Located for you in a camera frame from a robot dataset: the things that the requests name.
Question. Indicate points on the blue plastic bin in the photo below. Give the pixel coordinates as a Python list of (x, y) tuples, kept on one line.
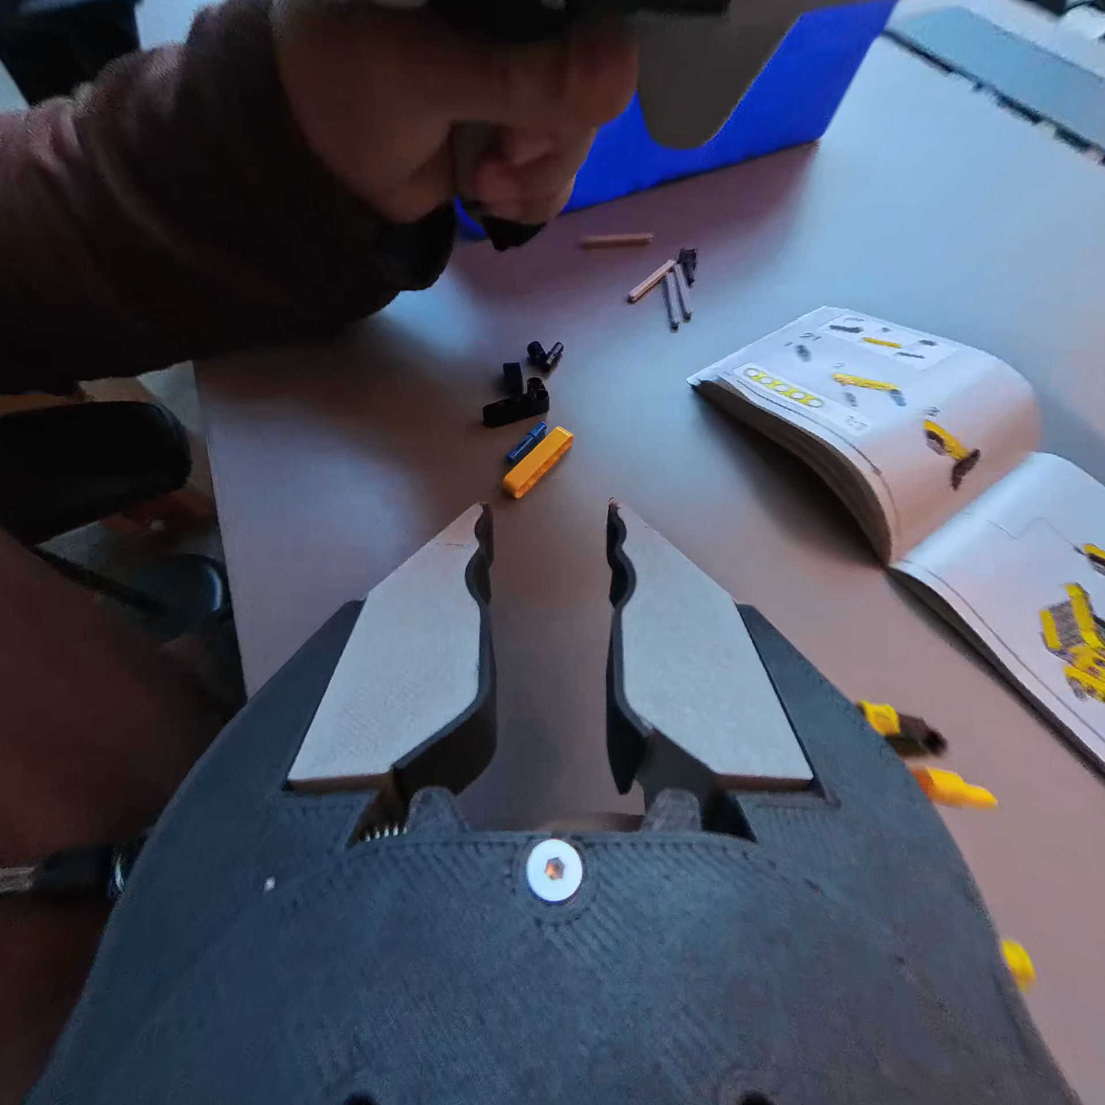
[(777, 112)]

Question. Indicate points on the grey lego axle pin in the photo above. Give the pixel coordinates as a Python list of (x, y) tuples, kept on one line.
[(682, 293), (651, 281), (671, 302)]

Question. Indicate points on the blue lego pin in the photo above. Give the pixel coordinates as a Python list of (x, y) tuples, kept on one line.
[(526, 442)]

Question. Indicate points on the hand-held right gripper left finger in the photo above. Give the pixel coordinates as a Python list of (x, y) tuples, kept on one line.
[(405, 673)]

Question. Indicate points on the dark clothing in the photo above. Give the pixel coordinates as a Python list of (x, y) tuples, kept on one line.
[(69, 733)]

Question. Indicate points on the lego instruction booklet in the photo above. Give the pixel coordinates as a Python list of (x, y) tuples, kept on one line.
[(949, 414)]

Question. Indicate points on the black angled lego beam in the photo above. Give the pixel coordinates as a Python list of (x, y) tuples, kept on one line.
[(518, 407)]

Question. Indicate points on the person's left forearm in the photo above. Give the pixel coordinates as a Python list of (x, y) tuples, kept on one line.
[(172, 215)]

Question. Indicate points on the yellow lego beam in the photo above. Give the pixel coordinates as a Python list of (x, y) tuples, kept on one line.
[(537, 462)]

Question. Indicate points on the black lego pin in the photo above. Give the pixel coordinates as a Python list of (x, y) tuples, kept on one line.
[(687, 259)]

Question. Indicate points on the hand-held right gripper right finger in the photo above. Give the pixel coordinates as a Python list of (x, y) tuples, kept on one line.
[(698, 691)]

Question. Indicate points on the person's left hand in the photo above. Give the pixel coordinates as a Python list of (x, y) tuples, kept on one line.
[(431, 104)]

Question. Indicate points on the yellow lego bulldozer model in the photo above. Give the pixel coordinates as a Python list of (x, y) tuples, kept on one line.
[(949, 787)]

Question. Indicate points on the small black lego connector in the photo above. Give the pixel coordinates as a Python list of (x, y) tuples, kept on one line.
[(543, 356)]

